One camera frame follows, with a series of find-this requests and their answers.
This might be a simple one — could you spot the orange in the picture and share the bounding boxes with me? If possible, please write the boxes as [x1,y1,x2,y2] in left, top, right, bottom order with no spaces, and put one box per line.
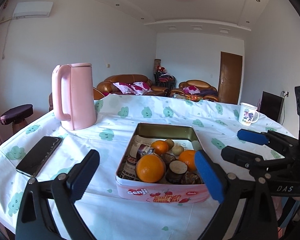
[151,140,169,155]
[135,154,166,183]
[178,150,197,172]

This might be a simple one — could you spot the dark wrinkled fruit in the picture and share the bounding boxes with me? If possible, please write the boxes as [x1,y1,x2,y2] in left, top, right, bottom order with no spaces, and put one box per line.
[182,172,202,185]

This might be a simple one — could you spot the black television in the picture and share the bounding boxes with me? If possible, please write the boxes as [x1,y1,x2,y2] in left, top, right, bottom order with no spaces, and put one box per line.
[259,91,284,122]

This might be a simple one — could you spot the white cartoon mug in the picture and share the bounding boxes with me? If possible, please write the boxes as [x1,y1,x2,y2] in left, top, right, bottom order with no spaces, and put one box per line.
[238,102,260,126]

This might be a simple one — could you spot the white cloud-print tablecloth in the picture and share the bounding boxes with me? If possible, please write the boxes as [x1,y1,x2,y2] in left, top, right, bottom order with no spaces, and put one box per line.
[0,93,300,240]

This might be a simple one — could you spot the black smartphone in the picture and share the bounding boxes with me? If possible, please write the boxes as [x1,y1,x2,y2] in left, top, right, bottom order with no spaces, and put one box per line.
[15,136,62,178]

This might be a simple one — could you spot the small brown fruit in tin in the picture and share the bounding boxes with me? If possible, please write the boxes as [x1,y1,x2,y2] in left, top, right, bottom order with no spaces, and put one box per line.
[171,145,184,156]

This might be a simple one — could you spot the dark purple passion fruit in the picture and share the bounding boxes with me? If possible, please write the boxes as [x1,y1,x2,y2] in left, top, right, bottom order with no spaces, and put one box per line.
[160,153,176,166]

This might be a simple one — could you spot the small brown fruit on table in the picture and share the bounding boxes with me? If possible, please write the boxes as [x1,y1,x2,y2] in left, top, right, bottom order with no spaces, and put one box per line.
[165,139,174,149]

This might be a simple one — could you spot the orange in tin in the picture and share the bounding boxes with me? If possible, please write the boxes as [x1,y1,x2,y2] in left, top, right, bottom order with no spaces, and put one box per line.
[151,140,169,155]

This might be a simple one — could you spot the coffee table with items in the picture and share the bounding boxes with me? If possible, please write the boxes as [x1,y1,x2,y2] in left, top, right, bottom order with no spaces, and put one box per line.
[172,94,202,102]

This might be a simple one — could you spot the brown leather back sofa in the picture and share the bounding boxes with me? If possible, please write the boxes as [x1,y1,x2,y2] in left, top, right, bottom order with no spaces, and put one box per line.
[170,80,219,102]

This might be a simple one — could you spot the brown wooden door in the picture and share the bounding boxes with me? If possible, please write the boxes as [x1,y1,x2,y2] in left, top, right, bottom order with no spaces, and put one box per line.
[218,51,243,105]

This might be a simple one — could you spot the printed paper in tin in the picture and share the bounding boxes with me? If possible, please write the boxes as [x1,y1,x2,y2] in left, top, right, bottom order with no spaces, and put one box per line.
[117,135,194,183]

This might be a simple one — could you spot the pink floral cushion back sofa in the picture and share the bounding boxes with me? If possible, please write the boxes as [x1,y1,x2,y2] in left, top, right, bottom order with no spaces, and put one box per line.
[183,86,200,95]

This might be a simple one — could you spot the dark round stool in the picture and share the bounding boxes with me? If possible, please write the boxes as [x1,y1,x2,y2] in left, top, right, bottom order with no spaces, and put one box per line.
[0,104,33,134]

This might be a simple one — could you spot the pink kettle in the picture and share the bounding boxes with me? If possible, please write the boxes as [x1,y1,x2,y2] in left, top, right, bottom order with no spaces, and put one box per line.
[52,63,97,131]

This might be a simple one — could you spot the stacked dark chairs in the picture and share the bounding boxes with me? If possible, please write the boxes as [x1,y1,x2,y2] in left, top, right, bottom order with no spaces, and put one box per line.
[153,59,176,90]

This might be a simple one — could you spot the pink floral cushion right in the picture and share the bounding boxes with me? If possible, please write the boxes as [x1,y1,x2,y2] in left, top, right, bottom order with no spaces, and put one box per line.
[130,81,152,95]

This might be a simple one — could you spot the pink floral cushion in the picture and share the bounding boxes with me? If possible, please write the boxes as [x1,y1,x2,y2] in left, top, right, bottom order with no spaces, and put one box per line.
[130,81,152,95]
[113,82,135,95]

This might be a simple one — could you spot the brown leather long sofa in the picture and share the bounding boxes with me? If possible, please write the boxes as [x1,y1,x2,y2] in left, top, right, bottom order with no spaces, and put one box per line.
[97,74,168,96]

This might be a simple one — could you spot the pink floral cushion left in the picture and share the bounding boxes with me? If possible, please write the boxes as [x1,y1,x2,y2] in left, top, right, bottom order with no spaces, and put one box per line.
[113,82,135,95]

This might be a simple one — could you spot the white air conditioner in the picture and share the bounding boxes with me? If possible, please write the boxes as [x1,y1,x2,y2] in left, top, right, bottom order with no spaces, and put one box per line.
[12,1,53,20]

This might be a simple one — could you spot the wall socket with cable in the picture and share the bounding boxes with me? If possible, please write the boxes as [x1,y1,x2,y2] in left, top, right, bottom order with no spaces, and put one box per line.
[280,90,289,125]

